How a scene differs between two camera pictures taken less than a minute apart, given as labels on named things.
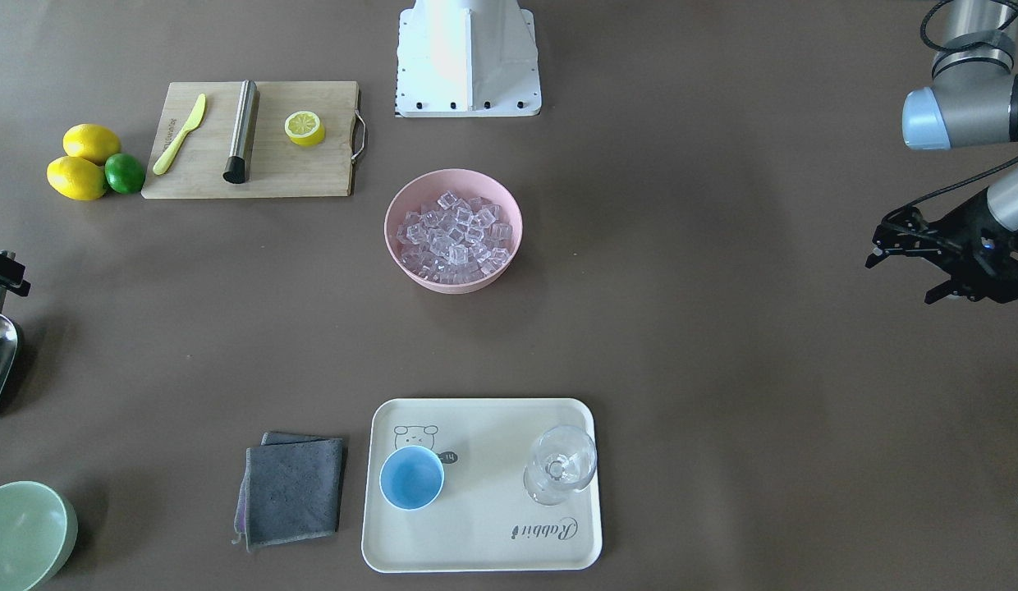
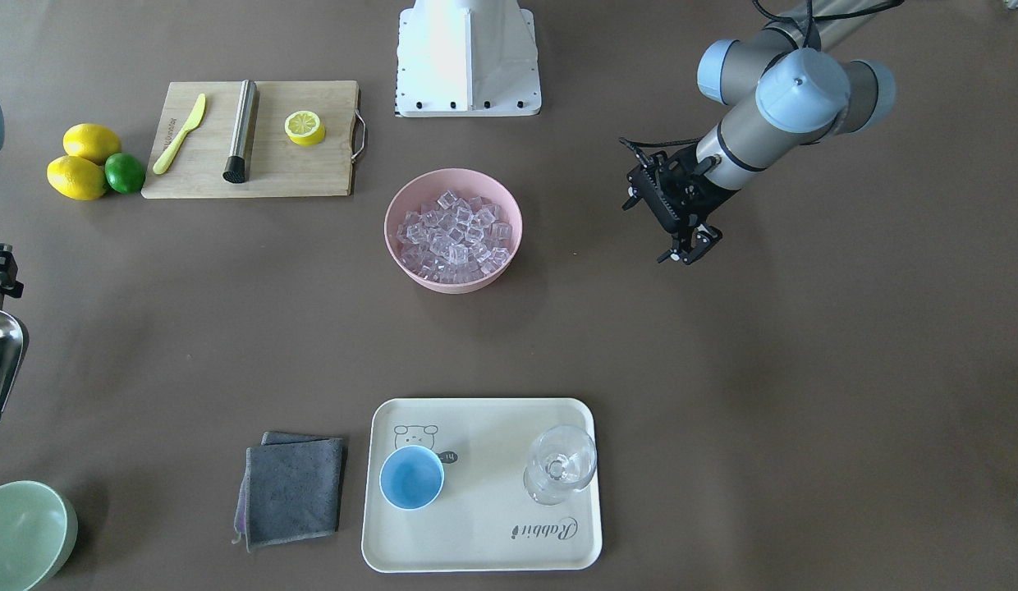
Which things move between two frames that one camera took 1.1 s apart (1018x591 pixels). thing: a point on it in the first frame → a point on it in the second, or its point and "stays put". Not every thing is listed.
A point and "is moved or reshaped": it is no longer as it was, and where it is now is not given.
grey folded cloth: (290, 489) stays put
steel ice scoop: (0, 351) is moved or reshaped
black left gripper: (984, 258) → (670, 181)
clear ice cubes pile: (451, 240) stays put
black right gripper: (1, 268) stays put
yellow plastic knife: (163, 161) stays put
